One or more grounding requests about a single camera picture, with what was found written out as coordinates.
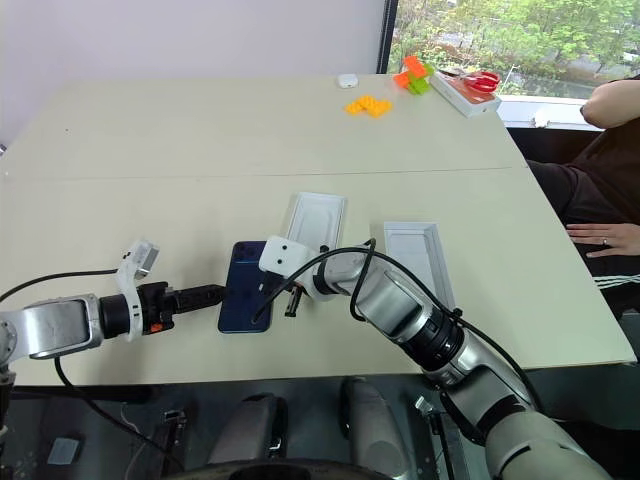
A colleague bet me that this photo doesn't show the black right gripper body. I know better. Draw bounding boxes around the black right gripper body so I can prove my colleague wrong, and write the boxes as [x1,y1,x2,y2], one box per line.
[277,275,304,299]

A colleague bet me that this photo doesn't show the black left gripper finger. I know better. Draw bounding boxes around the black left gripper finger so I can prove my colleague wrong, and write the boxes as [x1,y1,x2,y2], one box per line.
[173,283,227,302]
[174,296,224,315]

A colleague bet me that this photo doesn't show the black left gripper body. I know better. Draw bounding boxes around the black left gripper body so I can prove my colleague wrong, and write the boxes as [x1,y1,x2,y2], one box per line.
[136,281,177,337]

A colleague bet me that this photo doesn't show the dark blue smartphone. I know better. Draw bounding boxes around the dark blue smartphone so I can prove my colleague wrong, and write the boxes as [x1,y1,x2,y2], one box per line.
[216,240,275,335]

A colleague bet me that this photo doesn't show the white phone box lid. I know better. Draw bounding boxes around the white phone box lid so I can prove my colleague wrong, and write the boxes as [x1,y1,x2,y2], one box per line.
[283,191,349,252]

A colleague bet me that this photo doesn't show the white phone box base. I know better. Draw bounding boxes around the white phone box base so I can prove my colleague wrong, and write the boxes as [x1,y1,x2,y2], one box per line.
[382,220,458,312]

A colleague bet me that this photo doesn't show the white box with orange print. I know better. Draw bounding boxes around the white box with orange print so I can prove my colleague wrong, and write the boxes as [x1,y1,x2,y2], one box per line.
[428,69,503,120]

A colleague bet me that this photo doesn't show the person's bare hand with ring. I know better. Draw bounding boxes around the person's bare hand with ring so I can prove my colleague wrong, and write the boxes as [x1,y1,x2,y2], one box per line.
[566,221,640,260]

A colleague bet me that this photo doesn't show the black bar under table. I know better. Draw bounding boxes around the black bar under table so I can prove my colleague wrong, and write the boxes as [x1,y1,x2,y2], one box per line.
[8,383,153,405]

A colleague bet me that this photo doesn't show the dark rounded grey shape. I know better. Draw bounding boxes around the dark rounded grey shape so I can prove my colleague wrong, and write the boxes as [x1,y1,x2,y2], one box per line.
[340,376,413,477]
[207,392,290,467]

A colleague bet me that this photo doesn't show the grey square floor plate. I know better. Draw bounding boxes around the grey square floor plate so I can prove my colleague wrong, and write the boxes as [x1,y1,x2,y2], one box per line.
[46,436,84,465]

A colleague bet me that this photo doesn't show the green building block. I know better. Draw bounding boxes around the green building block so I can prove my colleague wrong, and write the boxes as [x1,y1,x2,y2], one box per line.
[405,74,433,97]

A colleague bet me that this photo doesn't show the white window sill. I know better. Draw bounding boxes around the white window sill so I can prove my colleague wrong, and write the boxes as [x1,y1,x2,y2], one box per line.
[496,93,604,132]

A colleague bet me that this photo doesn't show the person's dark clothed body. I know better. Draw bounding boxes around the person's dark clothed body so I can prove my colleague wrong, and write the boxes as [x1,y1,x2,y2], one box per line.
[526,73,640,321]

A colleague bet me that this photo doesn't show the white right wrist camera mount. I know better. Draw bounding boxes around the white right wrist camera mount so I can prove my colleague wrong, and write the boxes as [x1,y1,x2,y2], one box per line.
[258,234,311,279]

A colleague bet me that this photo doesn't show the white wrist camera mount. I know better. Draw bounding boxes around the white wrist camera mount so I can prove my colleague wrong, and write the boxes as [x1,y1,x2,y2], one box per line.
[117,237,164,344]
[258,234,311,279]

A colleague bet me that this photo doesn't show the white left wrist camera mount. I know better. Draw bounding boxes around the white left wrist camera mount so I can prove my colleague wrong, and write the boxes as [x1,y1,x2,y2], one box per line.
[117,237,164,344]

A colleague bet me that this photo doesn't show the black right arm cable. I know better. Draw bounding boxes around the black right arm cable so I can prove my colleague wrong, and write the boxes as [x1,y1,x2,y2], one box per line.
[251,237,544,417]

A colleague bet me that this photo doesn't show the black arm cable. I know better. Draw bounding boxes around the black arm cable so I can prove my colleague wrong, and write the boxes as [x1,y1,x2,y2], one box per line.
[251,237,544,417]
[0,268,121,304]

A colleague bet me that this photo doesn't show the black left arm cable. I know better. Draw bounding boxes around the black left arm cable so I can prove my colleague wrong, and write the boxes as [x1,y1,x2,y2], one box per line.
[0,268,121,304]

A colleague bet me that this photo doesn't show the black cable under table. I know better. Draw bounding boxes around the black cable under table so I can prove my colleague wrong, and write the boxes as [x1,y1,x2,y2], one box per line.
[52,353,187,474]

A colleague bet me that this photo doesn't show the black window frame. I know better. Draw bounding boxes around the black window frame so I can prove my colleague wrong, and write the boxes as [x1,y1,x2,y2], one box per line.
[376,0,400,75]

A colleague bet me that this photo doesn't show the red handled scissors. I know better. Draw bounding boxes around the red handled scissors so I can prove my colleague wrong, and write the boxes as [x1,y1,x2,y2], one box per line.
[438,69,502,94]

